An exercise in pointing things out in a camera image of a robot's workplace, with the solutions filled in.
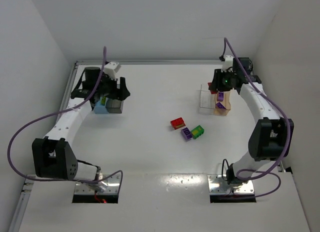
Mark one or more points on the dark grey container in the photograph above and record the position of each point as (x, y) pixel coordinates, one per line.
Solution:
(114, 101)

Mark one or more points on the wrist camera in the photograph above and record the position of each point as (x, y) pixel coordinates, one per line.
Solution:
(112, 68)
(227, 63)

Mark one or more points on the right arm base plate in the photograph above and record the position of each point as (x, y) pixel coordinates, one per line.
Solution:
(219, 187)

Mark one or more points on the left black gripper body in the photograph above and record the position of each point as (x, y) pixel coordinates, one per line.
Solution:
(116, 91)

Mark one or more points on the red lego brick stack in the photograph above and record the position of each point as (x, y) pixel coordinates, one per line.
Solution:
(177, 123)

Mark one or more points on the small purple lego piece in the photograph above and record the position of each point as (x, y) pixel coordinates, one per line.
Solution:
(220, 106)

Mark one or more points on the clear plastic container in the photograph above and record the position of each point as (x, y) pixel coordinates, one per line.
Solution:
(206, 101)

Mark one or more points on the wooden container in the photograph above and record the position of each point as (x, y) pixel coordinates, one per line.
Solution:
(225, 103)

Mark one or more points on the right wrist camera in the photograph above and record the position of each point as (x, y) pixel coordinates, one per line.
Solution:
(227, 63)

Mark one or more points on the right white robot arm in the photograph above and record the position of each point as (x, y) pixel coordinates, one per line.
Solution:
(272, 135)

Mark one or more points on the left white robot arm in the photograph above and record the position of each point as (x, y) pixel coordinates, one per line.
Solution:
(53, 156)

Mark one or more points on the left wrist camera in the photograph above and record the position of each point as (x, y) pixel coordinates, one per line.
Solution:
(112, 68)

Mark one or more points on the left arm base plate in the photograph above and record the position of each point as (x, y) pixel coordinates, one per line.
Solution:
(107, 187)

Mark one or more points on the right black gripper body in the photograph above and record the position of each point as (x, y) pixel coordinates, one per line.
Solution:
(219, 84)

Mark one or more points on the lime green lego brick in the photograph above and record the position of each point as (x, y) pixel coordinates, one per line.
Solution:
(103, 100)

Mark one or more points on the purple lego brick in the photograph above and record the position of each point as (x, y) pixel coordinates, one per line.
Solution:
(186, 133)

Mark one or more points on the light blue container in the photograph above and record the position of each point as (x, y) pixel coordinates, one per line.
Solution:
(100, 109)

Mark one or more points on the purple lego in container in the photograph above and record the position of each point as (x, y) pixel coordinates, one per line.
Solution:
(220, 96)

